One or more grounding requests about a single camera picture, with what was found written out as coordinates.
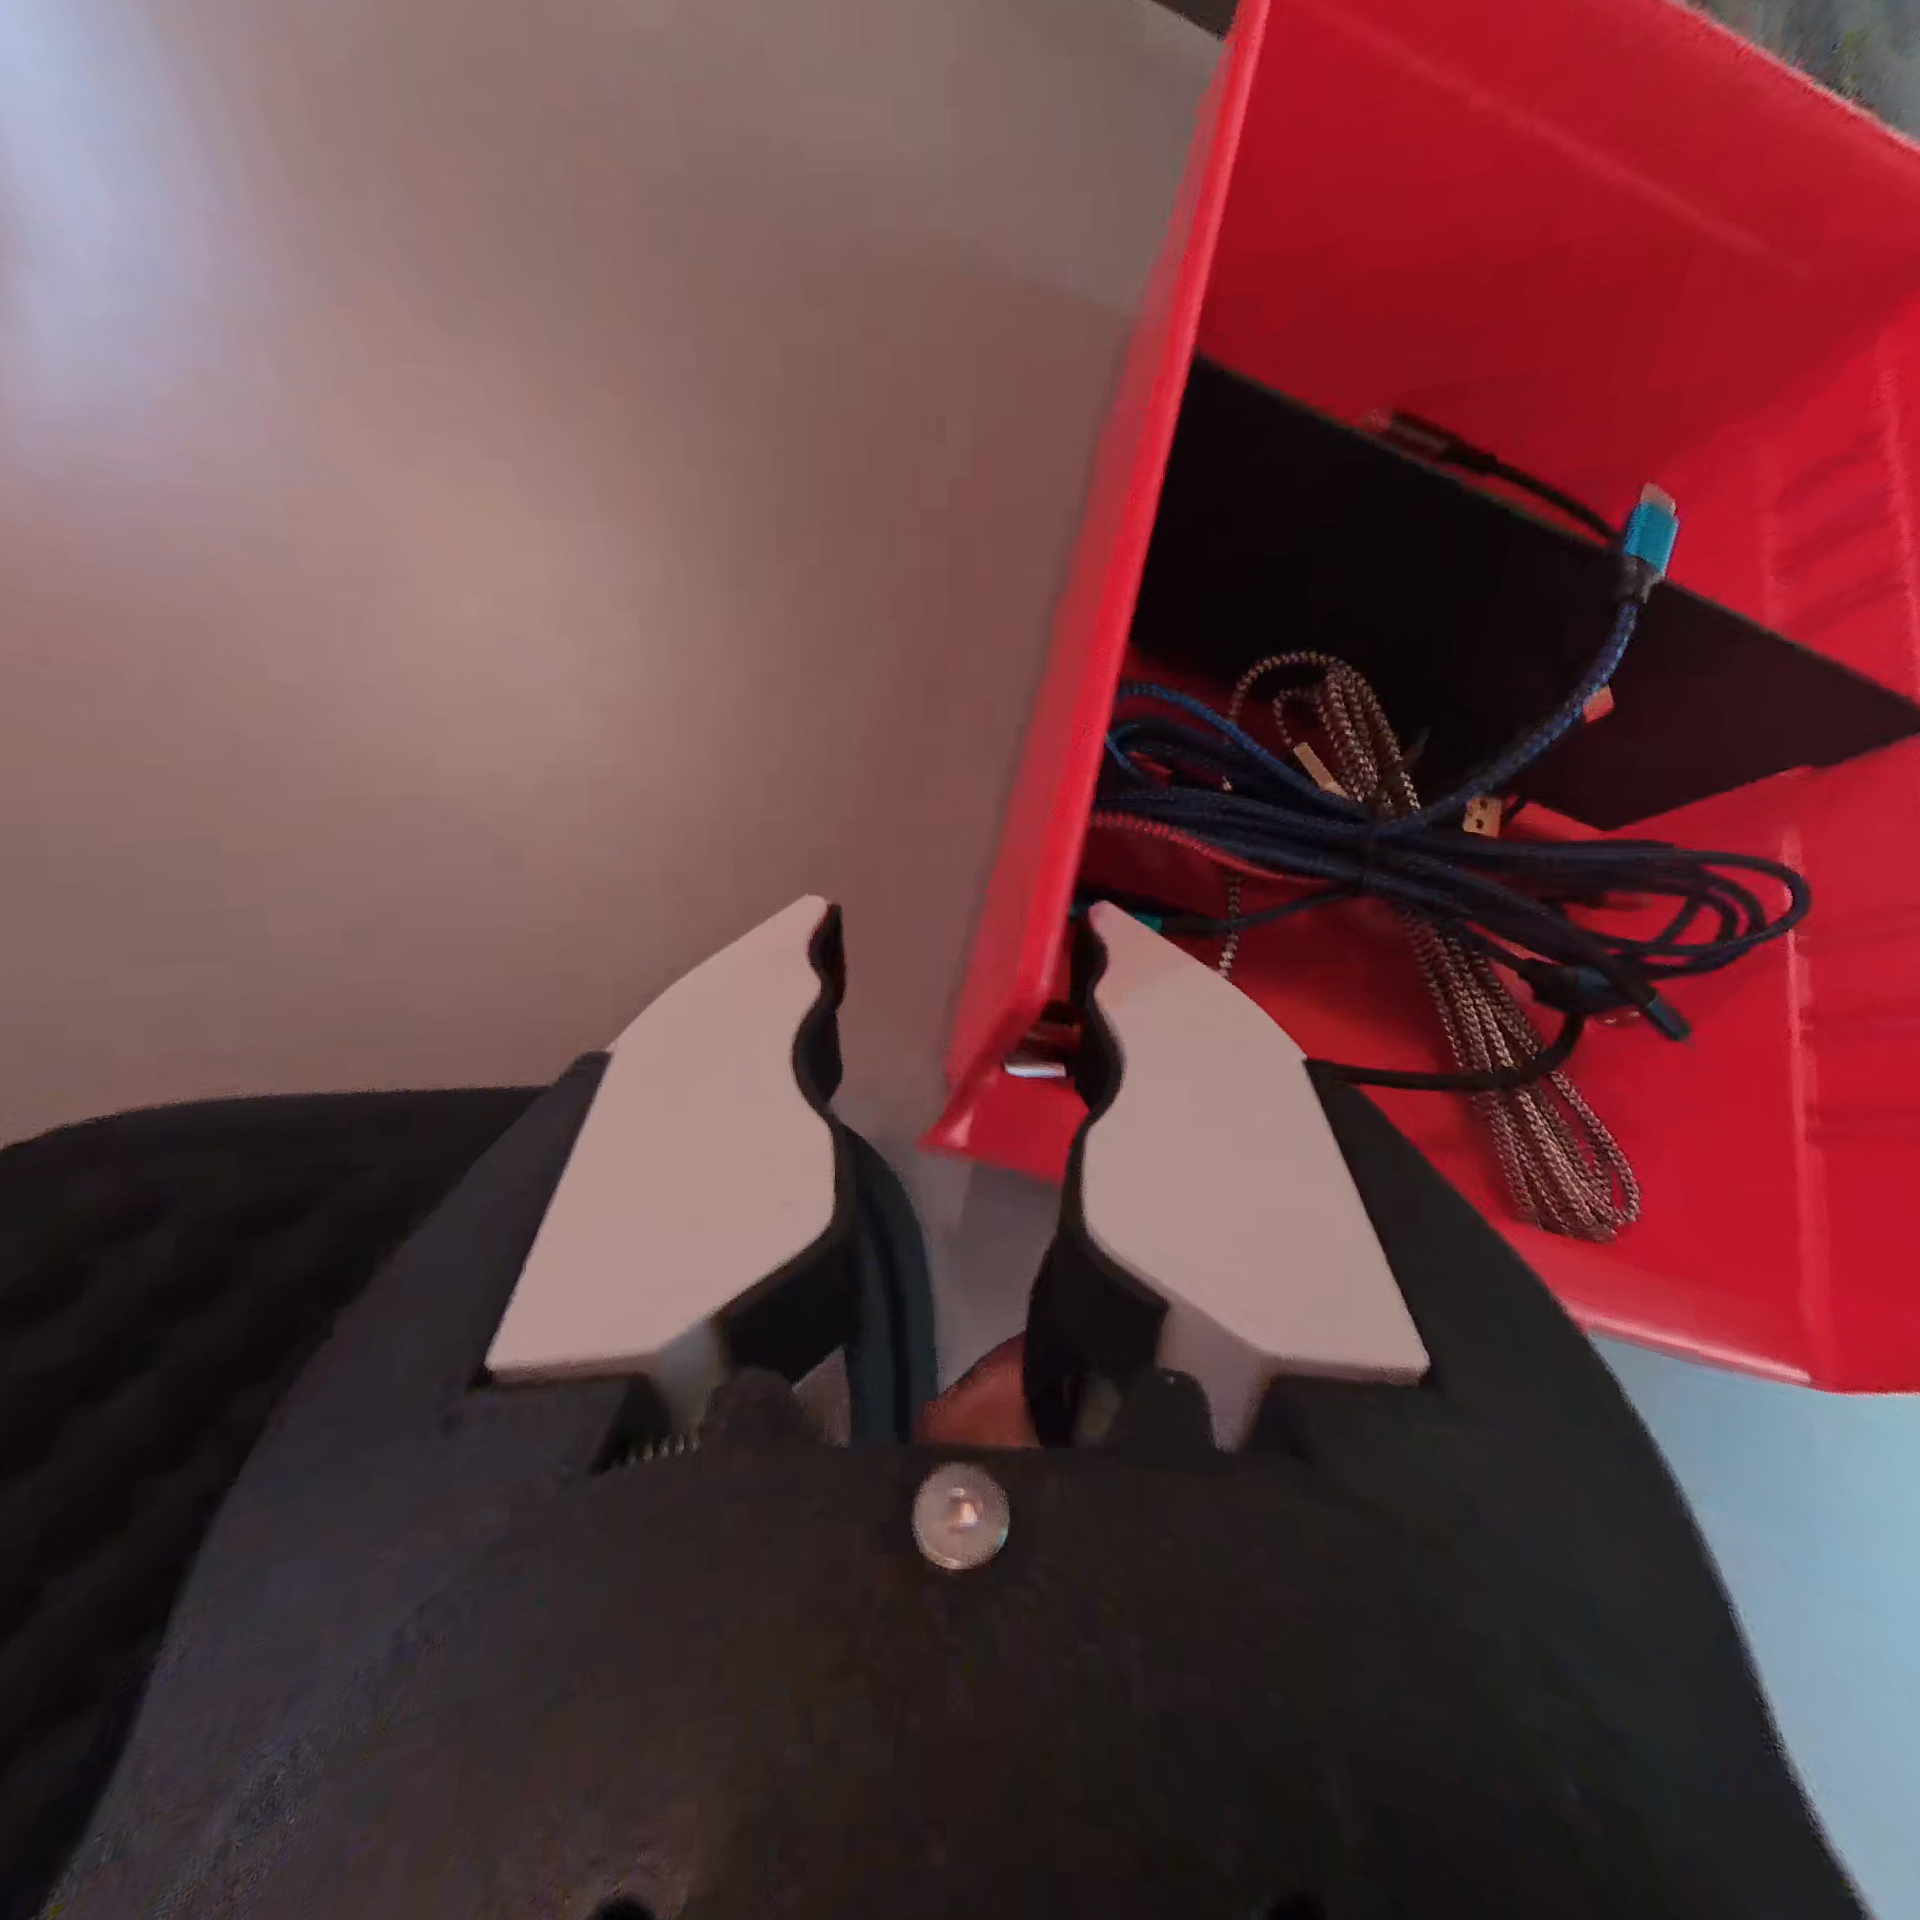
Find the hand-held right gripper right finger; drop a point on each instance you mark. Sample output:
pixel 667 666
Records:
pixel 1230 1172

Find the black wrist rest pad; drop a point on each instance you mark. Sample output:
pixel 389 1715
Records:
pixel 136 1291

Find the person's right hand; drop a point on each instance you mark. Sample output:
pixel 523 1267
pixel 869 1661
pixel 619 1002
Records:
pixel 974 1403

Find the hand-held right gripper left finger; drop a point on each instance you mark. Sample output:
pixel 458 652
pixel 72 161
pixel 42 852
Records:
pixel 675 1172

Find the black bin divider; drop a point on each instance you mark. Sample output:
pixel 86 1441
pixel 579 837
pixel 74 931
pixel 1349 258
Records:
pixel 1349 601

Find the red divided plastic bin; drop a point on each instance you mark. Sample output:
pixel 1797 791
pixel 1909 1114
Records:
pixel 1499 196

